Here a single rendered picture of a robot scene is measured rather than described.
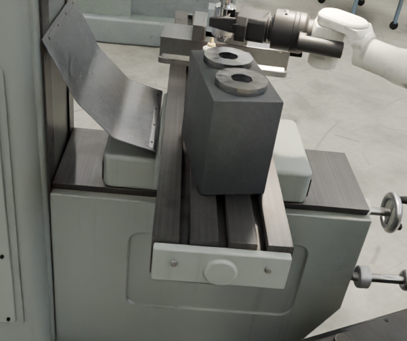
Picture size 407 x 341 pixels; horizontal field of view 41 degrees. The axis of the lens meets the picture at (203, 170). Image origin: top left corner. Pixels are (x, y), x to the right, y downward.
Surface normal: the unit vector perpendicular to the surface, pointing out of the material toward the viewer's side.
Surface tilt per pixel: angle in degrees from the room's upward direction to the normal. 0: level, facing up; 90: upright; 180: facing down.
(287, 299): 90
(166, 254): 90
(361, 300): 0
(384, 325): 0
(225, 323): 90
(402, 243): 0
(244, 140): 90
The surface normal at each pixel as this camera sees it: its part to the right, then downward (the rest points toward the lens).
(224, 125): 0.18, 0.55
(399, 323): 0.11, -0.84
